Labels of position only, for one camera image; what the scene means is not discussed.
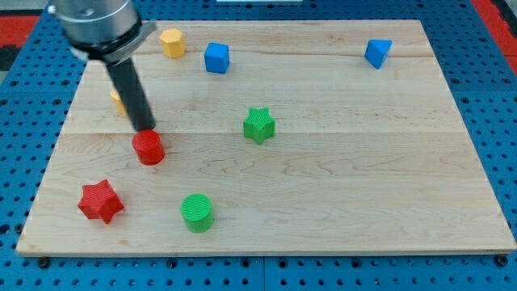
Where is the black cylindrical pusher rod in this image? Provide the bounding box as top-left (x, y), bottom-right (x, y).
top-left (106, 58), bottom-right (155, 132)

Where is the red cylinder block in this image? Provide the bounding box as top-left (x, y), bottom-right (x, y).
top-left (132, 129), bottom-right (165, 166)

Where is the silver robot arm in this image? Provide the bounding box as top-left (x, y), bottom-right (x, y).
top-left (47, 0), bottom-right (157, 132)

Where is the red star block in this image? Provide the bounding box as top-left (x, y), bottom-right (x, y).
top-left (78, 179), bottom-right (124, 225)

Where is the green star block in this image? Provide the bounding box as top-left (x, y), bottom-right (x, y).
top-left (243, 108), bottom-right (275, 145)

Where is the yellow block behind rod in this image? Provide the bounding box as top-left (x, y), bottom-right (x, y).
top-left (110, 89), bottom-right (127, 116)

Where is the yellow hexagon block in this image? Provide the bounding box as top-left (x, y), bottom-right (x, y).
top-left (160, 28), bottom-right (186, 59)

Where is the blue cube block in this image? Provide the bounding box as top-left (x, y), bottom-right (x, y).
top-left (204, 42), bottom-right (230, 74)

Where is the green cylinder block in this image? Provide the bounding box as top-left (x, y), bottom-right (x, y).
top-left (180, 193), bottom-right (214, 233)

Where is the wooden board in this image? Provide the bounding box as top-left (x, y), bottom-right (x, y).
top-left (17, 20), bottom-right (516, 257)

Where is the blue triangular block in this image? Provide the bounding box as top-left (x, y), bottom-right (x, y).
top-left (364, 39), bottom-right (393, 70)

